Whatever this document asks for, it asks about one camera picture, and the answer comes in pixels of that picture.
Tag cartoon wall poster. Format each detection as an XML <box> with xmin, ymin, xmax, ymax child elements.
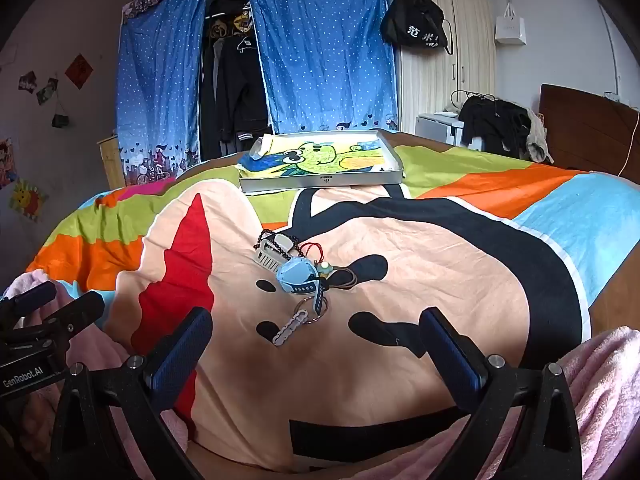
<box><xmin>0</xmin><ymin>137</ymin><xmax>18</xmax><ymax>188</ymax></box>

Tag white paper bag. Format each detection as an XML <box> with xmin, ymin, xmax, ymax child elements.
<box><xmin>495</xmin><ymin>0</ymin><xmax>527</xmax><ymax>45</ymax></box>

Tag black bag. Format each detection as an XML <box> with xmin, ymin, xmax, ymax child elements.
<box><xmin>380</xmin><ymin>0</ymin><xmax>455</xmax><ymax>56</ymax></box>

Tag red wall sticker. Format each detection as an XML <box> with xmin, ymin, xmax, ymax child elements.
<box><xmin>65</xmin><ymin>54</ymin><xmax>97</xmax><ymax>91</ymax></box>

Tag brown cord bracelet yellow charm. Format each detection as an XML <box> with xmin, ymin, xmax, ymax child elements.
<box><xmin>315</xmin><ymin>259</ymin><xmax>358</xmax><ymax>291</ymax></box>

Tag white hair clip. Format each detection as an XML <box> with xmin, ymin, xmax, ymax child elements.
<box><xmin>256</xmin><ymin>235</ymin><xmax>301</xmax><ymax>272</ymax></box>

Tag small white cabinet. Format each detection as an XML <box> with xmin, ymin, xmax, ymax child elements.
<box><xmin>415</xmin><ymin>111</ymin><xmax>483</xmax><ymax>151</ymax></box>

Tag pink fleece blanket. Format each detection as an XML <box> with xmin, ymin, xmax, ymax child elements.
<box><xmin>0</xmin><ymin>267</ymin><xmax>640</xmax><ymax>480</ymax></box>

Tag black cable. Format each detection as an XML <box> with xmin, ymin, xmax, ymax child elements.
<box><xmin>450</xmin><ymin>89</ymin><xmax>496</xmax><ymax>111</ymax></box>

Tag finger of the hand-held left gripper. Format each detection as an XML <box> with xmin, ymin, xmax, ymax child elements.
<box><xmin>30</xmin><ymin>290</ymin><xmax>106</xmax><ymax>356</ymax></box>
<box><xmin>0</xmin><ymin>280</ymin><xmax>57</xmax><ymax>321</ymax></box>

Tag beige cloth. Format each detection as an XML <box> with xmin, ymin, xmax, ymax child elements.
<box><xmin>525</xmin><ymin>107</ymin><xmax>555</xmax><ymax>163</ymax></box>

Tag yellow cable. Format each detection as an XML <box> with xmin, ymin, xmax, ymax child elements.
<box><xmin>617</xmin><ymin>107</ymin><xmax>640</xmax><ymax>177</ymax></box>

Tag black bead bracelet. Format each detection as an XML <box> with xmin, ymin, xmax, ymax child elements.
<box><xmin>254</xmin><ymin>228</ymin><xmax>303</xmax><ymax>261</ymax></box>

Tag blue wrist watch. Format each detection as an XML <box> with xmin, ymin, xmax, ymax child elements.
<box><xmin>276</xmin><ymin>256</ymin><xmax>331</xmax><ymax>318</ymax></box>

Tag hanging dark clothes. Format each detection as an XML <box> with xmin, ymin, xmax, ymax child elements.
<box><xmin>199</xmin><ymin>0</ymin><xmax>273</xmax><ymax>161</ymax></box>

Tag pile of black clothes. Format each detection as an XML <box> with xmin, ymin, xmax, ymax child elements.
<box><xmin>457</xmin><ymin>95</ymin><xmax>533</xmax><ymax>161</ymax></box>

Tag brown wooden headboard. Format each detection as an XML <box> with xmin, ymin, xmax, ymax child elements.
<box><xmin>539</xmin><ymin>83</ymin><xmax>640</xmax><ymax>183</ymax></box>

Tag small green hanging bag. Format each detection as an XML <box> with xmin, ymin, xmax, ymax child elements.
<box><xmin>51</xmin><ymin>91</ymin><xmax>71</xmax><ymax>128</ymax></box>

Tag dinosaur drawing paper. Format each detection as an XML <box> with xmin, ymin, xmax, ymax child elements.
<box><xmin>239</xmin><ymin>132</ymin><xmax>396</xmax><ymax>178</ymax></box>

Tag white wardrobe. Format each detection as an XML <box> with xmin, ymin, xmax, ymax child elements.
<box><xmin>385</xmin><ymin>0</ymin><xmax>497</xmax><ymax>136</ymax></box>

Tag colourful printed blanket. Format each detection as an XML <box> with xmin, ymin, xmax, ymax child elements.
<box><xmin>25</xmin><ymin>132</ymin><xmax>640</xmax><ymax>476</ymax></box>

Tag blue dotted curtain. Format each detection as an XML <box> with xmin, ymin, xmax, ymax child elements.
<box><xmin>248</xmin><ymin>0</ymin><xmax>399</xmax><ymax>136</ymax></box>
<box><xmin>116</xmin><ymin>0</ymin><xmax>208</xmax><ymax>186</ymax></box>

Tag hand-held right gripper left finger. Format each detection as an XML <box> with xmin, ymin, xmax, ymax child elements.
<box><xmin>47</xmin><ymin>306</ymin><xmax>214</xmax><ymax>480</ymax></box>

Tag thin brown loop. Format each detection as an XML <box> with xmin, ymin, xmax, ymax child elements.
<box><xmin>330</xmin><ymin>269</ymin><xmax>359</xmax><ymax>291</ymax></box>

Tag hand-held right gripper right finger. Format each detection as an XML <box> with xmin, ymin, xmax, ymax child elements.
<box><xmin>420</xmin><ymin>306</ymin><xmax>583</xmax><ymax>480</ymax></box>

